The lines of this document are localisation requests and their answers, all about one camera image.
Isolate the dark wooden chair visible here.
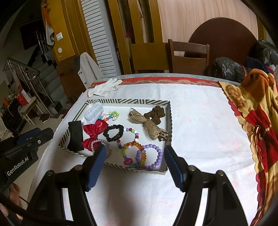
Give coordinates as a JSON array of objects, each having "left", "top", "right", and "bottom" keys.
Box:
[{"left": 168, "top": 39, "right": 210, "bottom": 76}]

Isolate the purple bead bracelet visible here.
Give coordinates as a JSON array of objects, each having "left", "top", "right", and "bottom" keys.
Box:
[{"left": 136, "top": 144, "right": 164, "bottom": 171}]

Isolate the black fabric headband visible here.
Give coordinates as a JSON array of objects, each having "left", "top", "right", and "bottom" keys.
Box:
[{"left": 67, "top": 120, "right": 84, "bottom": 152}]

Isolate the dark brown hair clip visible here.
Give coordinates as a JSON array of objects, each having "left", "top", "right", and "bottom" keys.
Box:
[{"left": 144, "top": 106, "right": 165, "bottom": 125}]

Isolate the multicolour bead bracelet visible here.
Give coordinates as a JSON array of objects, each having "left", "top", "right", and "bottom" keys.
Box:
[{"left": 116, "top": 127, "right": 140, "bottom": 149}]

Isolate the white wall switch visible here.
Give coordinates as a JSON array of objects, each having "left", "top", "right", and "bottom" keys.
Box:
[{"left": 56, "top": 32, "right": 63, "bottom": 41}]

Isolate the small white side table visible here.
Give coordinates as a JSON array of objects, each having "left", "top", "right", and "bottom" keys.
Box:
[{"left": 19, "top": 96, "right": 43, "bottom": 126}]

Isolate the striped black white tray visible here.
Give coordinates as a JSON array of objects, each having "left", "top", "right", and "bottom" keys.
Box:
[{"left": 58, "top": 98, "right": 173, "bottom": 176}]

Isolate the round dark wooden tabletop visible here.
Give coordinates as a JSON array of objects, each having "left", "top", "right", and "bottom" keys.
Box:
[{"left": 189, "top": 17, "right": 257, "bottom": 76}]

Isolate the silver lilac woven bracelet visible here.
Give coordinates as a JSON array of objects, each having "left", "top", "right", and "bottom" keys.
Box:
[{"left": 90, "top": 139, "right": 113, "bottom": 158}]

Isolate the red box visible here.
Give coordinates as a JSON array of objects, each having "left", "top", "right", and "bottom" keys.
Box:
[{"left": 16, "top": 89, "right": 32, "bottom": 106}]

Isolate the pink blue heart bracelet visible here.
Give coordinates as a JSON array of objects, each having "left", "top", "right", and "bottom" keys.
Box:
[{"left": 122, "top": 157, "right": 141, "bottom": 169}]

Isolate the orange red patterned blanket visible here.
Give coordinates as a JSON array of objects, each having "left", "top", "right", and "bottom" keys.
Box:
[{"left": 219, "top": 69, "right": 278, "bottom": 225}]

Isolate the person's left hand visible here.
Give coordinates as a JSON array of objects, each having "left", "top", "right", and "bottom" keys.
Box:
[{"left": 1, "top": 183, "right": 23, "bottom": 217}]

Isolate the white cotton glove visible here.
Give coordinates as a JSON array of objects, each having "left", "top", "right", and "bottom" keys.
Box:
[{"left": 87, "top": 78, "right": 122, "bottom": 98}]

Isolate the red satin bow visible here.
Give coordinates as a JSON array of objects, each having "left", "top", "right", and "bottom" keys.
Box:
[{"left": 81, "top": 119, "right": 108, "bottom": 151}]

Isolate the black scrunchie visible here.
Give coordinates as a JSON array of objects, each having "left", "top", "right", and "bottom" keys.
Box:
[{"left": 103, "top": 124, "right": 124, "bottom": 142}]

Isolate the white louvered door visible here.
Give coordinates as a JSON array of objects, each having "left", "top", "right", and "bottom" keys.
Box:
[{"left": 81, "top": 0, "right": 121, "bottom": 77}]

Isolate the white jacket on chair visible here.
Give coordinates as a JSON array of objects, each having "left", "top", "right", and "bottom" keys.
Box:
[{"left": 78, "top": 52, "right": 103, "bottom": 89}]

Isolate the orange rainbow crystal bracelet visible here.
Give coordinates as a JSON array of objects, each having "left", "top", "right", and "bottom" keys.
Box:
[{"left": 121, "top": 141, "right": 148, "bottom": 167}]

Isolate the beige burlap bow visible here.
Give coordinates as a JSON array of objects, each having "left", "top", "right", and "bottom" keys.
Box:
[{"left": 128, "top": 108, "right": 169, "bottom": 142}]

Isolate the metal stair railing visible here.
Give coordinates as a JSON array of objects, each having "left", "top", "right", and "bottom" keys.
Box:
[{"left": 3, "top": 57, "right": 54, "bottom": 116}]

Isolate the black plastic bag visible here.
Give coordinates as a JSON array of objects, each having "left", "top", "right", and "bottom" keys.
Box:
[{"left": 211, "top": 57, "right": 246, "bottom": 83}]

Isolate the colourful snowflake piece bracelet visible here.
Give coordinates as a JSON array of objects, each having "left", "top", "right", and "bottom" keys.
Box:
[{"left": 98, "top": 110, "right": 120, "bottom": 122}]

